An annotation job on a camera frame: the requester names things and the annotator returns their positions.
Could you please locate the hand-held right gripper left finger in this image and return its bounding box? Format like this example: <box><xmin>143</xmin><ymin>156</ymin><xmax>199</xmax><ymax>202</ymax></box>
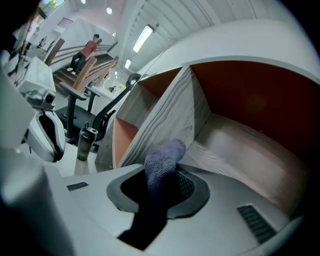
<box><xmin>61</xmin><ymin>164</ymin><xmax>146</xmax><ymax>238</ymax></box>

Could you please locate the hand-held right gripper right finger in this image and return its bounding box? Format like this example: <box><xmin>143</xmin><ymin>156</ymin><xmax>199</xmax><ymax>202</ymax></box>
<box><xmin>149</xmin><ymin>163</ymin><xmax>298</xmax><ymax>253</ymax></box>

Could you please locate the black office chair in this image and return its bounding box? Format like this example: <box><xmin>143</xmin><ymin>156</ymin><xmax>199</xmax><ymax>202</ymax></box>
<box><xmin>53</xmin><ymin>72</ymin><xmax>142</xmax><ymax>154</ymax></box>

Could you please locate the dark blue cloth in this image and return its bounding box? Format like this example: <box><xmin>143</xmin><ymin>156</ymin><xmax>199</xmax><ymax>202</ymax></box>
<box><xmin>117</xmin><ymin>139</ymin><xmax>187</xmax><ymax>251</ymax></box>

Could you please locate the grey wooden shelf unit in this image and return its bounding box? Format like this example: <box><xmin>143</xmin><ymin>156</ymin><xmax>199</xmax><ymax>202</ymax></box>
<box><xmin>95</xmin><ymin>55</ymin><xmax>320</xmax><ymax>219</ymax></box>

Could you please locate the dark shaker water bottle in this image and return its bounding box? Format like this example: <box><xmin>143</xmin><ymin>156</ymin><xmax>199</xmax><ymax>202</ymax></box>
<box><xmin>75</xmin><ymin>121</ymin><xmax>99</xmax><ymax>162</ymax></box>

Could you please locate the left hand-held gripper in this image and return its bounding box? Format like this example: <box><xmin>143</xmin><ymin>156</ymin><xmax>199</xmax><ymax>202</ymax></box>
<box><xmin>16</xmin><ymin>56</ymin><xmax>67</xmax><ymax>163</ymax></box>

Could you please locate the wooden staircase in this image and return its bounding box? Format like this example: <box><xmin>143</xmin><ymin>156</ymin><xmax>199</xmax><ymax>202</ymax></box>
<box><xmin>44</xmin><ymin>37</ymin><xmax>120</xmax><ymax>94</ymax></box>

